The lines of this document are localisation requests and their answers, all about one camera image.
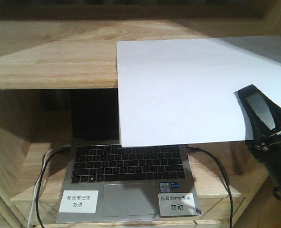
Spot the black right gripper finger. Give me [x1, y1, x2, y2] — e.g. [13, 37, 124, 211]
[236, 85, 281, 143]

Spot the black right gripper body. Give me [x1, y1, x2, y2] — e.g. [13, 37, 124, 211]
[246, 127, 281, 201]

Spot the white paper sheet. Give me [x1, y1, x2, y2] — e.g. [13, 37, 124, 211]
[116, 36, 281, 147]

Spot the grey label sticker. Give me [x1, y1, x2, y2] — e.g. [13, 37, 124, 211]
[158, 193, 197, 217]

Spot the silver laptop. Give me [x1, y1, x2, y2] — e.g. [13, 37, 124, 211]
[57, 89, 201, 223]

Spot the white label sticker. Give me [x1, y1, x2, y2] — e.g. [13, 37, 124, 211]
[58, 190, 98, 213]

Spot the wooden shelf unit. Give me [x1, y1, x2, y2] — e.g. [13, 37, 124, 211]
[0, 0, 281, 228]

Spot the black braided laptop cable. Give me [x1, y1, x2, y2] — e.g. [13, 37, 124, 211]
[186, 146, 235, 228]

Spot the black left laptop cable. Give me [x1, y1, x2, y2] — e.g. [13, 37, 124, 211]
[35, 147, 71, 228]

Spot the white left laptop cable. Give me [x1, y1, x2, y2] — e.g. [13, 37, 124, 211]
[27, 146, 71, 228]

